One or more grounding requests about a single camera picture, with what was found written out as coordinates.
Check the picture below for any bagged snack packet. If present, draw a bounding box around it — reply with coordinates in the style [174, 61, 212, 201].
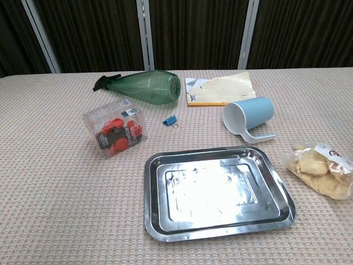
[280, 140, 353, 201]

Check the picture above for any stainless steel tray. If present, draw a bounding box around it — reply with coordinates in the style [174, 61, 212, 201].
[143, 145, 297, 243]

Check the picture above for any blue binder clip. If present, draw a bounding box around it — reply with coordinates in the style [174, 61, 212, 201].
[162, 116, 179, 129]

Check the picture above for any green plastic spray bottle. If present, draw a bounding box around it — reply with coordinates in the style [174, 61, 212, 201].
[92, 70, 181, 105]

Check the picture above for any clear box of red clips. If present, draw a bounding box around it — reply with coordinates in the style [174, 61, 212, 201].
[82, 98, 148, 159]

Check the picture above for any worn yellow-edged notebook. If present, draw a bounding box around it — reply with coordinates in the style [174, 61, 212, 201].
[185, 70, 258, 107]

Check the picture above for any light blue plastic mug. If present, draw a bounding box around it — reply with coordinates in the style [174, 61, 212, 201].
[223, 96, 277, 145]

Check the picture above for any beige woven tablecloth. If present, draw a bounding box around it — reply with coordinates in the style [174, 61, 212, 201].
[0, 68, 353, 265]

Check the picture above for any grey metal frame post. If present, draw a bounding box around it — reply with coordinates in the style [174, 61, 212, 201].
[21, 0, 62, 74]
[237, 0, 260, 70]
[136, 0, 156, 71]

